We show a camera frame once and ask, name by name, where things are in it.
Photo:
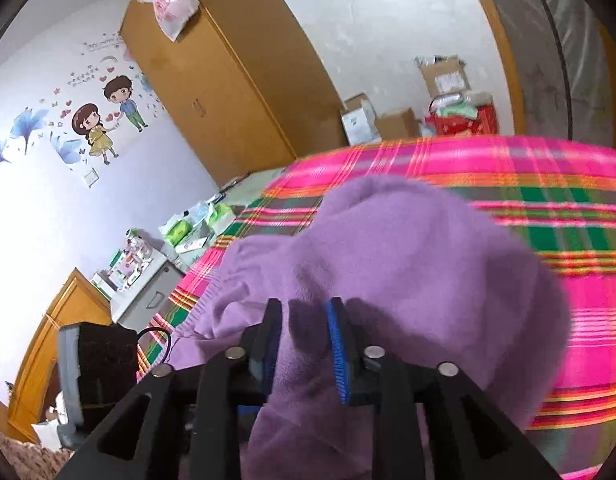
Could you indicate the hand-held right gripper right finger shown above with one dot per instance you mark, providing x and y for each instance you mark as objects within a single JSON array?
[{"x": 338, "y": 355}]

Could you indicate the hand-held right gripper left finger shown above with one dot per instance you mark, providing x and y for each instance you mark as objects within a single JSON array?
[{"x": 270, "y": 355}]

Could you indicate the purple sweater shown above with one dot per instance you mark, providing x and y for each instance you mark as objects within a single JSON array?
[{"x": 413, "y": 260}]

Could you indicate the wooden panel furniture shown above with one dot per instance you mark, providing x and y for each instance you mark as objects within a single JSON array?
[{"x": 53, "y": 340}]

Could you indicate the white drawer cabinet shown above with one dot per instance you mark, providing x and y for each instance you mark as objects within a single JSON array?
[{"x": 148, "y": 290}]

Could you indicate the colourful printed box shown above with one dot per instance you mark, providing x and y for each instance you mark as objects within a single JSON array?
[{"x": 128, "y": 262}]

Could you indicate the white tube box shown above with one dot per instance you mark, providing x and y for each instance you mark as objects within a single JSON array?
[{"x": 192, "y": 245}]

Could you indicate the green tissue pack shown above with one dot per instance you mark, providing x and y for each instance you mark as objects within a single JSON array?
[
  {"x": 220, "y": 217},
  {"x": 179, "y": 231}
]

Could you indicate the pale blue packet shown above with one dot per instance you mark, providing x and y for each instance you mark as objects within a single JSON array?
[{"x": 198, "y": 214}]

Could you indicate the white carton box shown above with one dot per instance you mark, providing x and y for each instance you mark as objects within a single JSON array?
[{"x": 360, "y": 125}]

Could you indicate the plain brown cardboard box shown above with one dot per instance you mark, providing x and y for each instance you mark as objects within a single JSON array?
[{"x": 398, "y": 124}]

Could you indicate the pink plaid bed sheet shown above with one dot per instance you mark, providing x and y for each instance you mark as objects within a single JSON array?
[{"x": 538, "y": 185}]

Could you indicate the taped cardboard box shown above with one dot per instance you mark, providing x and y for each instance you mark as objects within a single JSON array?
[{"x": 443, "y": 80}]

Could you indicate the wooden wardrobe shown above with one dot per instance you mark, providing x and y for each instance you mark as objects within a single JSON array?
[{"x": 228, "y": 60}]

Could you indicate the white pink plastic bag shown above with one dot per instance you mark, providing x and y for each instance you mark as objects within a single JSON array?
[{"x": 170, "y": 7}]

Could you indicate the grey plastic sheet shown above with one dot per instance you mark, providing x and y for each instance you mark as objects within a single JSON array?
[{"x": 548, "y": 60}]

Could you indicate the wooden door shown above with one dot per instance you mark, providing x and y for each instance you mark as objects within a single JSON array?
[{"x": 615, "y": 100}]

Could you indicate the white wall switch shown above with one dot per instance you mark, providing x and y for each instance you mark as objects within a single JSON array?
[{"x": 90, "y": 178}]

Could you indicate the cartoon wall sticker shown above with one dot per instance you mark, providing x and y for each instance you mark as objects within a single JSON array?
[{"x": 95, "y": 130}]

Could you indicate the wooden door frame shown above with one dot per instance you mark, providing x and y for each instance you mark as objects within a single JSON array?
[{"x": 503, "y": 60}]

